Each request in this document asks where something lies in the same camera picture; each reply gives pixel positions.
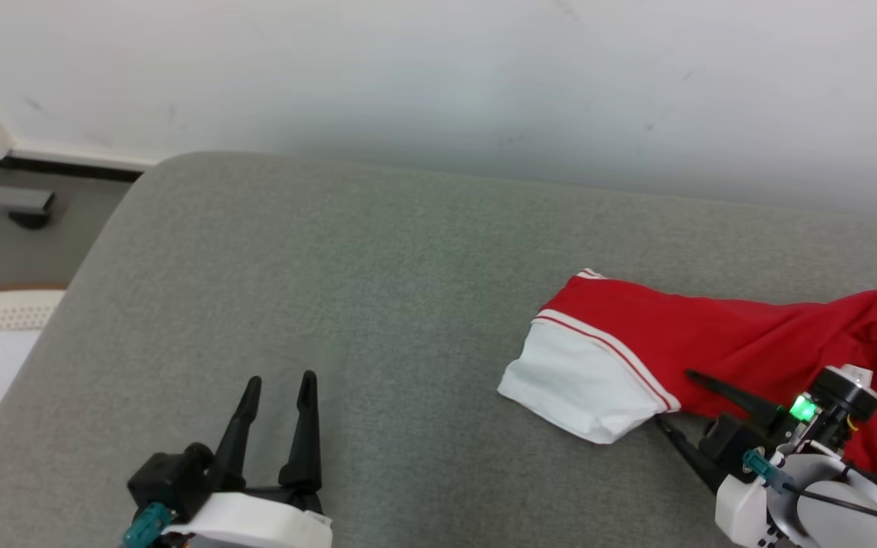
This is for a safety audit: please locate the red shirt with white sleeve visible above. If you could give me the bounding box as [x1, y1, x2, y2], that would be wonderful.
[497, 268, 877, 518]

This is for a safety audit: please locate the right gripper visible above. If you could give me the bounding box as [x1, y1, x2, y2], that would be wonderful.
[655, 367, 877, 548]

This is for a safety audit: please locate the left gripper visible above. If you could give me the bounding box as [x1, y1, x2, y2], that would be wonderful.
[161, 371, 333, 548]

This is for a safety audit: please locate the white baseboard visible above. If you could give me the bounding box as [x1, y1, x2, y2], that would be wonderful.
[12, 139, 158, 172]

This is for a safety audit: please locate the grey bar with black foot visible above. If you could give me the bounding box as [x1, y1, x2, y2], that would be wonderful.
[0, 185, 56, 231]

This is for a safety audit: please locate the teal cable connector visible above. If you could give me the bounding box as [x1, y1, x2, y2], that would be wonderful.
[123, 502, 173, 548]
[741, 449, 789, 492]

